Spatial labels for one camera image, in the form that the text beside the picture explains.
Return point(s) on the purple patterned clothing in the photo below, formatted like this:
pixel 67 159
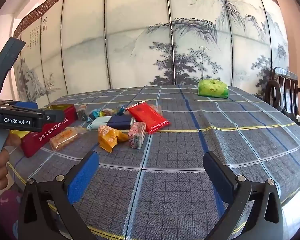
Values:
pixel 5 215

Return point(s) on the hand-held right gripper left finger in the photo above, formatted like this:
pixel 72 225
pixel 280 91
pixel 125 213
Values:
pixel 82 177

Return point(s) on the green snack packet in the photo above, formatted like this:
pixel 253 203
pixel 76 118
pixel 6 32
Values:
pixel 212 88

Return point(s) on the pink snack packet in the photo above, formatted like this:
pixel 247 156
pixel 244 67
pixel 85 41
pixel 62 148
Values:
pixel 136 135

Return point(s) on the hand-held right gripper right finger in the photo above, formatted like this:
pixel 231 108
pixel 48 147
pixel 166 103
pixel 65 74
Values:
pixel 215 175

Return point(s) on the red foil snack packet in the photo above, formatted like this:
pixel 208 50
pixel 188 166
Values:
pixel 147 116

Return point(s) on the clear fried twist packet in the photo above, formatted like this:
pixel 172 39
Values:
pixel 65 137

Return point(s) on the red tin box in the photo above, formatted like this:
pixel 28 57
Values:
pixel 47 135

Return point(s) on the painted folding screen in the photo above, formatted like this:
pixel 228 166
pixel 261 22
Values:
pixel 140 42

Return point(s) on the teal candy packet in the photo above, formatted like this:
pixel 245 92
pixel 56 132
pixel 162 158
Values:
pixel 93 115

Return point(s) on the orange snack packet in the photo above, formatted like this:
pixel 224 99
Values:
pixel 107 137

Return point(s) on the navy blue snack packet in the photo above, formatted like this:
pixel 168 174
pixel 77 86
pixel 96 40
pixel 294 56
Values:
pixel 118 122

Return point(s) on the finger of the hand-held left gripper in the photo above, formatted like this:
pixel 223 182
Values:
pixel 55 120
pixel 27 105

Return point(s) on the clear dark cake packet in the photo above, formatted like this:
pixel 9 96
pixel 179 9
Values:
pixel 82 115

